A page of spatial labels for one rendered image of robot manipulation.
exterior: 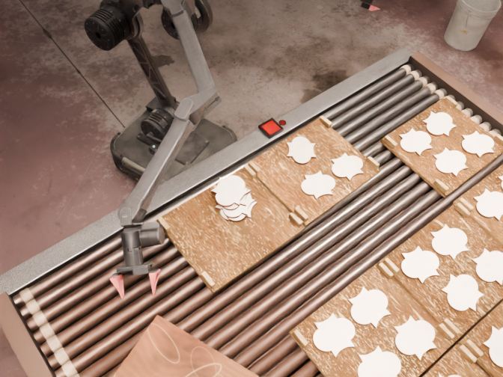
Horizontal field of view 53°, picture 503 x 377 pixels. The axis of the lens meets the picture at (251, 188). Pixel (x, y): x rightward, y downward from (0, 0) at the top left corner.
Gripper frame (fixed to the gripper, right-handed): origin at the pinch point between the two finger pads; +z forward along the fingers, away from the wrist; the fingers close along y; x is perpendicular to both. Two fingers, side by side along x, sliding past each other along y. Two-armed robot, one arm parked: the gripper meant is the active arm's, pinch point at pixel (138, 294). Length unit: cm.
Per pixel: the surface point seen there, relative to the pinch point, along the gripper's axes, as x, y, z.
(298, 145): 52, 57, -42
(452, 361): 7, 94, 34
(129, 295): 12.0, -6.5, 2.3
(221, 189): 29.9, 26.7, -28.3
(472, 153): 57, 128, -30
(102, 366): -1.9, -13.4, 20.4
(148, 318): 8.3, -0.1, 9.8
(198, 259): 19.8, 16.7, -5.4
